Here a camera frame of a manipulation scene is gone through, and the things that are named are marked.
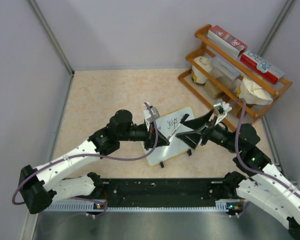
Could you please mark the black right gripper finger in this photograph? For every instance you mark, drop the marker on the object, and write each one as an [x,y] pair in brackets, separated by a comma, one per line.
[199,122]
[190,138]

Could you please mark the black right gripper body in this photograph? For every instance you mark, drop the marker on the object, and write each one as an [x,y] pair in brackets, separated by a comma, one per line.
[206,131]

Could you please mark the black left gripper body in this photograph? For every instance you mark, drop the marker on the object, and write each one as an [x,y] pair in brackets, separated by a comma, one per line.
[148,143]

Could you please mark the black white marker pen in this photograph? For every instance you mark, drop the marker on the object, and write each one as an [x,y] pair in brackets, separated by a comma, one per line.
[177,127]

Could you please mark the white board yellow frame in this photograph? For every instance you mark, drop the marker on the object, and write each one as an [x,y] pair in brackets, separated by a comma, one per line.
[166,124]

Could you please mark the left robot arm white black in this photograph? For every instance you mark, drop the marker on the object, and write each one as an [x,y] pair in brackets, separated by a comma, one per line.
[46,184]

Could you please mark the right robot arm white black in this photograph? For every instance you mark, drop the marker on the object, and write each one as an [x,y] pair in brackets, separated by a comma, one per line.
[262,184]

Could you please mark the tan block on shelf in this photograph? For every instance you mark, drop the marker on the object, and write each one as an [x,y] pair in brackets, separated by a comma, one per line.
[213,91]

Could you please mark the brown red blocks on shelf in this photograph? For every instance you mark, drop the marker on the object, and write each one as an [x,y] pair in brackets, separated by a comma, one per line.
[236,109]

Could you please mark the wooden two tier shelf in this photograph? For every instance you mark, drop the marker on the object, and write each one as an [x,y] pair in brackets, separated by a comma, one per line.
[209,49]

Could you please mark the grey clear plastic box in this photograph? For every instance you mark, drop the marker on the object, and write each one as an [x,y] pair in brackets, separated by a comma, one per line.
[224,72]

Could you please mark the red toothpaste box lower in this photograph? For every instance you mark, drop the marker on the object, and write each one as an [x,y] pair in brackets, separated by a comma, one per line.
[262,67]

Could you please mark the red toothpaste box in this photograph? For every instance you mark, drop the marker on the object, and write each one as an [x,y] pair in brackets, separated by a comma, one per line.
[262,67]
[226,41]

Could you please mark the red toothpaste box upper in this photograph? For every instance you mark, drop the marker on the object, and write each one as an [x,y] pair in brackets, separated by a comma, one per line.
[226,41]

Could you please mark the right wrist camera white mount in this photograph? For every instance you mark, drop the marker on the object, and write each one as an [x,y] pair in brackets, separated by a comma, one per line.
[222,109]

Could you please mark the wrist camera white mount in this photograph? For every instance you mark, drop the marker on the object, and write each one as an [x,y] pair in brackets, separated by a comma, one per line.
[150,114]
[222,109]

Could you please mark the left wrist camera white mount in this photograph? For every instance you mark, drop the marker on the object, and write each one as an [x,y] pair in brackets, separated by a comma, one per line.
[150,114]

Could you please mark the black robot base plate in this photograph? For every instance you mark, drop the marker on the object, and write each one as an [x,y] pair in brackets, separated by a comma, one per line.
[164,192]

